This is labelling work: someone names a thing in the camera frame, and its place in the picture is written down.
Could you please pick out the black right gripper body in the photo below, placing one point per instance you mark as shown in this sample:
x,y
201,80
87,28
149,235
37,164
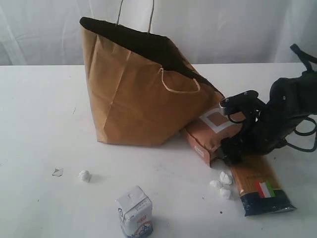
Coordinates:
x,y
264,128

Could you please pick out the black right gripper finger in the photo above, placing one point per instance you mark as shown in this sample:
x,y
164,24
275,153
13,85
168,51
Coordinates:
x,y
231,150

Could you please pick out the brown coffee pouch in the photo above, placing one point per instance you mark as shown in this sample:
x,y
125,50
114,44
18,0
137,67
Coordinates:
x,y
206,132

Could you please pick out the brown paper shopping bag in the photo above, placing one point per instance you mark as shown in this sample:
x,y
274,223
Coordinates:
x,y
142,90

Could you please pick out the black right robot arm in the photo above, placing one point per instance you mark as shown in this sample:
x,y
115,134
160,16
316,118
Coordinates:
x,y
299,95

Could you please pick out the white pebble left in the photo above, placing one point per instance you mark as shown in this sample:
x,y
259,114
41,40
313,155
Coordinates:
x,y
215,184

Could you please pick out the white pebble lower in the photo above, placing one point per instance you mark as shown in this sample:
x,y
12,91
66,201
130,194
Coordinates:
x,y
225,193

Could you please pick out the spaghetti packet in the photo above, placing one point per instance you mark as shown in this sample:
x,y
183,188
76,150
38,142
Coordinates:
x,y
258,187

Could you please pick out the small white milk carton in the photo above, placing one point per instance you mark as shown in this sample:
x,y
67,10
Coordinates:
x,y
135,213

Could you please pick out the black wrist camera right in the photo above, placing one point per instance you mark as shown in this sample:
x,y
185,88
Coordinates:
x,y
244,102

